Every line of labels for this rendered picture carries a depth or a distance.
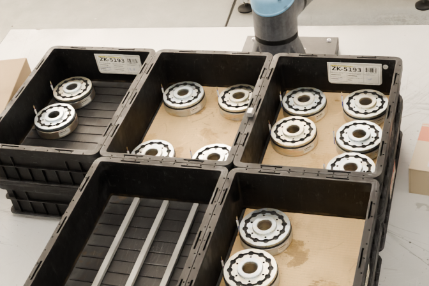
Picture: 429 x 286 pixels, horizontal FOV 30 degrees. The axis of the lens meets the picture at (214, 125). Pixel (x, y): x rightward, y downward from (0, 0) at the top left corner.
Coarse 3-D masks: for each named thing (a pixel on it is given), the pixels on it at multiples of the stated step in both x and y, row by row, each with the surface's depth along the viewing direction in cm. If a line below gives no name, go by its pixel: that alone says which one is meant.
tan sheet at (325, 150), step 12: (336, 96) 190; (336, 108) 186; (276, 120) 186; (324, 120) 184; (336, 120) 183; (324, 132) 180; (324, 144) 177; (264, 156) 177; (276, 156) 177; (288, 156) 176; (300, 156) 175; (312, 156) 175; (324, 156) 174
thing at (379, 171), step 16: (272, 64) 186; (400, 64) 179; (400, 80) 178; (256, 112) 174; (384, 128) 163; (240, 144) 166; (384, 144) 159; (240, 160) 163; (384, 160) 156; (352, 176) 154; (368, 176) 153
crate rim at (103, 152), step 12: (156, 60) 196; (144, 72) 192; (264, 72) 185; (144, 84) 189; (132, 96) 186; (252, 96) 178; (120, 120) 179; (240, 132) 170; (108, 144) 173; (108, 156) 170; (120, 156) 170; (132, 156) 169; (144, 156) 168; (156, 156) 168; (228, 156) 164; (228, 168) 163
